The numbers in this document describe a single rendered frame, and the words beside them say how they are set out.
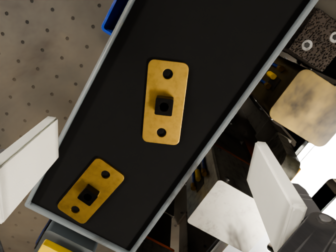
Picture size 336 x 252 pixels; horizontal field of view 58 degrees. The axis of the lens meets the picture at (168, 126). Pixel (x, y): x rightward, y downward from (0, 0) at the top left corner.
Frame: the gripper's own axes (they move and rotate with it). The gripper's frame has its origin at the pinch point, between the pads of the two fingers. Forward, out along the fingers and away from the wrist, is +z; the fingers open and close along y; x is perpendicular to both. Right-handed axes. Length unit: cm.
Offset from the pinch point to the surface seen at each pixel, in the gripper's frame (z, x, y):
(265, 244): 27.4, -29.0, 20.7
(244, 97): 11.0, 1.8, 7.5
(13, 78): 58, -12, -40
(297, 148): 27.6, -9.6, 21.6
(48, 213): 11.1, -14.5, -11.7
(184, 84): 11.3, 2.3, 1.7
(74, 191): 11.2, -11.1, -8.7
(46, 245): 11.7, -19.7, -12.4
